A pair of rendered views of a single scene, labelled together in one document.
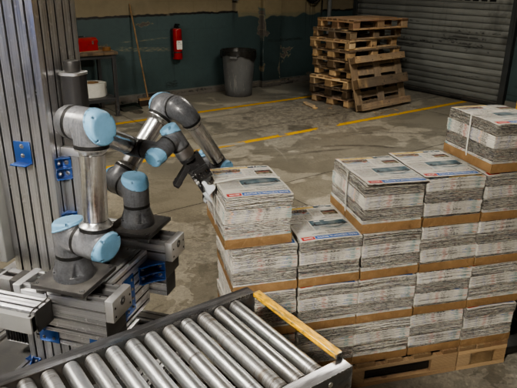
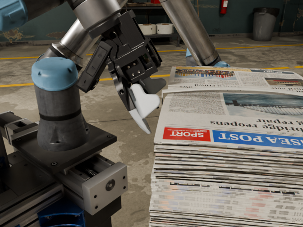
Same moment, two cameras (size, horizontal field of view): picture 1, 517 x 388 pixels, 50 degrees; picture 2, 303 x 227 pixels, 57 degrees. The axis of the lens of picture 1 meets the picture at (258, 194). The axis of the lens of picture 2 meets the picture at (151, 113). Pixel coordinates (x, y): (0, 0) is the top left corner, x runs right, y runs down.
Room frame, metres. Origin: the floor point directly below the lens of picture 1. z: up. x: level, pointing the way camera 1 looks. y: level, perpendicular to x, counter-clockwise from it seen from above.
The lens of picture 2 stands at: (1.73, 0.01, 1.24)
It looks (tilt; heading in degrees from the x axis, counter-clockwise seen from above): 25 degrees down; 24
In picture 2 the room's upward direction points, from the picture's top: straight up
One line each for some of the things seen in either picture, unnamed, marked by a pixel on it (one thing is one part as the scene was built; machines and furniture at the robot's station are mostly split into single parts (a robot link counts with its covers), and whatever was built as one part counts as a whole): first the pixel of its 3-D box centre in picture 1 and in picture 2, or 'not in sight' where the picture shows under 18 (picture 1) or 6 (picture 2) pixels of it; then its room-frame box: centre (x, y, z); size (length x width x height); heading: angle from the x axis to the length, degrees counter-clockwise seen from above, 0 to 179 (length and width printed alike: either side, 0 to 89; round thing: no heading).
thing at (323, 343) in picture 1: (295, 321); not in sight; (1.55, -0.12, 0.81); 0.43 x 0.03 x 0.02; 36
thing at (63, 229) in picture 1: (70, 234); not in sight; (1.82, 0.68, 0.98); 0.13 x 0.12 x 0.14; 60
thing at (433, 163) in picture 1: (432, 162); not in sight; (2.48, -0.82, 1.06); 0.37 x 0.28 x 0.01; 14
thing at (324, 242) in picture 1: (340, 295); not in sight; (2.36, -0.41, 0.42); 1.17 x 0.39 x 0.83; 105
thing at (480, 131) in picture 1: (477, 238); not in sight; (2.54, -1.11, 0.65); 0.39 x 0.30 x 1.29; 15
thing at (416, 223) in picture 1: (373, 209); not in sight; (2.39, -0.54, 0.86); 0.38 x 0.29 x 0.04; 14
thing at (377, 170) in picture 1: (379, 168); not in sight; (2.37, -0.55, 1.06); 0.37 x 0.29 x 0.01; 14
